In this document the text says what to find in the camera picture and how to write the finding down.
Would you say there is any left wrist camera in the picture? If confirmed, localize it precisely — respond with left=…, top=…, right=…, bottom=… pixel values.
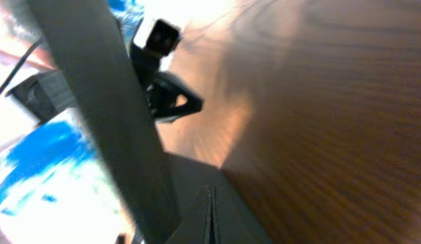
left=132, top=18, right=182, bottom=57

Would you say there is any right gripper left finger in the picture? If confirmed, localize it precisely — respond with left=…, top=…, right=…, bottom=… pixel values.
left=165, top=186, right=212, bottom=244

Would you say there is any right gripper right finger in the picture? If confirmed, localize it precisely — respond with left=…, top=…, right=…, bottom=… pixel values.
left=212, top=184, right=271, bottom=244

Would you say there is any left black cable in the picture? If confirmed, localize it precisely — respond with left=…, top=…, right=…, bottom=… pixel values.
left=0, top=36, right=45, bottom=102

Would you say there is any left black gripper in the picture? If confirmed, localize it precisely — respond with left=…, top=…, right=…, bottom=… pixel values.
left=129, top=43, right=203, bottom=123

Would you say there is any dark green open box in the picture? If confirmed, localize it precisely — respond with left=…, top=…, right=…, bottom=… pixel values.
left=25, top=0, right=231, bottom=244

